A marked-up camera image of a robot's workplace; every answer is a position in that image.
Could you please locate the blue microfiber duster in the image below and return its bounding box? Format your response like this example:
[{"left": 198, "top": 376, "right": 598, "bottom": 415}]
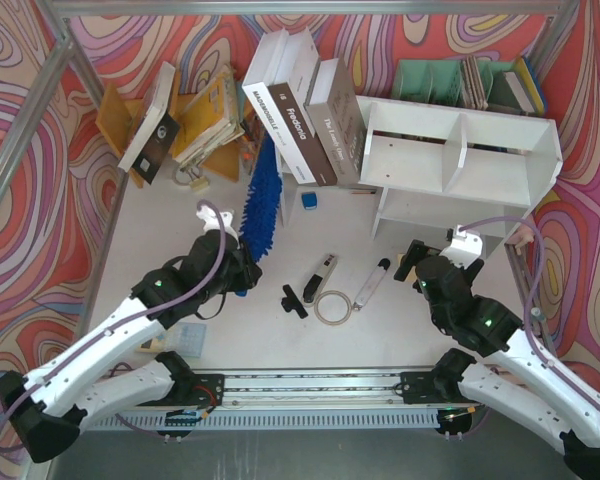
[{"left": 237, "top": 137, "right": 285, "bottom": 299}]

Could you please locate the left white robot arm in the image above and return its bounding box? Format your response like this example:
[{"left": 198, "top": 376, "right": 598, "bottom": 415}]
[{"left": 0, "top": 229, "right": 262, "bottom": 463}]

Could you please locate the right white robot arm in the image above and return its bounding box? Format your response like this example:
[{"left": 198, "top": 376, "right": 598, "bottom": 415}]
[{"left": 394, "top": 240, "right": 600, "bottom": 479}]

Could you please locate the white wooden bookshelf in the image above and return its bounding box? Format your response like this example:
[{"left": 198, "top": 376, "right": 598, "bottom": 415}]
[{"left": 357, "top": 96, "right": 563, "bottom": 257}]

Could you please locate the silver black pen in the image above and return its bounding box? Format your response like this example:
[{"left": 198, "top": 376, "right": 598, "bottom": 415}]
[{"left": 353, "top": 258, "right": 391, "bottom": 311}]

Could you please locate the black binder clip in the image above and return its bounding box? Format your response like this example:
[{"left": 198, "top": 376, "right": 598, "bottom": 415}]
[{"left": 281, "top": 284, "right": 308, "bottom": 319}]

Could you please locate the small white side shelf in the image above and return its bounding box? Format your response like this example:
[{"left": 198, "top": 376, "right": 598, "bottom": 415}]
[{"left": 275, "top": 148, "right": 318, "bottom": 227}]

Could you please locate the black and white book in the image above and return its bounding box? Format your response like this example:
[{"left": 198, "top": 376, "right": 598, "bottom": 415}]
[{"left": 118, "top": 62, "right": 180, "bottom": 184}]

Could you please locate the grey black stapler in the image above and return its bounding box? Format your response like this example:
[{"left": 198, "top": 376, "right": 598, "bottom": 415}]
[{"left": 302, "top": 254, "right": 338, "bottom": 306}]

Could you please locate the blue pencil sharpener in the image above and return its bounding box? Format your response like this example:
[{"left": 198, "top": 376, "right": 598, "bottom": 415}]
[{"left": 301, "top": 192, "right": 318, "bottom": 211}]

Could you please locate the clear cup of pencils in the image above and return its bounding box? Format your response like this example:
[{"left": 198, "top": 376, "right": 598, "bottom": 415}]
[{"left": 239, "top": 112, "right": 269, "bottom": 177}]

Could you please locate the stack of yellow books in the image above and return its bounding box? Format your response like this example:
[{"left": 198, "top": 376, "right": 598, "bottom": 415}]
[{"left": 173, "top": 64, "right": 244, "bottom": 168}]

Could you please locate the white Mademoiselle book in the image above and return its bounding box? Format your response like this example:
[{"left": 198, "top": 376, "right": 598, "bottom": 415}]
[{"left": 242, "top": 30, "right": 314, "bottom": 184}]

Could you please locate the brown Fredonia book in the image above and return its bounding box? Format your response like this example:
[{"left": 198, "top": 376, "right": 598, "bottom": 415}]
[{"left": 271, "top": 28, "right": 337, "bottom": 186}]

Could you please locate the grey Lonely Ones book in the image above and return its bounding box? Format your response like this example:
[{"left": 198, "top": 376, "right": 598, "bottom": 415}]
[{"left": 306, "top": 58, "right": 366, "bottom": 186}]

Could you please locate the green desk organizer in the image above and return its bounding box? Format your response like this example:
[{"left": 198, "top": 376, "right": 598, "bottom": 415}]
[{"left": 391, "top": 59, "right": 536, "bottom": 115}]

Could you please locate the blue yellow book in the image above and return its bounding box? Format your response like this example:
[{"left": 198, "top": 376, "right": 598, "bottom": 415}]
[{"left": 511, "top": 56, "right": 548, "bottom": 117}]

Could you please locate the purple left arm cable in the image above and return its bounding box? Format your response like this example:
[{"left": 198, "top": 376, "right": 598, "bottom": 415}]
[{"left": 0, "top": 199, "right": 227, "bottom": 451}]

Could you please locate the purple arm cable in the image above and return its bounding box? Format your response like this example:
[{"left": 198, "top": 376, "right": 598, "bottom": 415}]
[
  {"left": 459, "top": 217, "right": 600, "bottom": 431},
  {"left": 0, "top": 199, "right": 227, "bottom": 451}
]

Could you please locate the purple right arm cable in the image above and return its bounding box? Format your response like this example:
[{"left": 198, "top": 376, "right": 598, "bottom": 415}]
[{"left": 459, "top": 217, "right": 600, "bottom": 431}]

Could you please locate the tape roll ring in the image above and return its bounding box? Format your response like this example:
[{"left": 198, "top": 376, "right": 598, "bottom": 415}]
[{"left": 314, "top": 290, "right": 352, "bottom": 327}]

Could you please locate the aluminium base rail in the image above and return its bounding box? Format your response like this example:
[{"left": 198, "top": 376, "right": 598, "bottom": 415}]
[{"left": 44, "top": 367, "right": 586, "bottom": 431}]

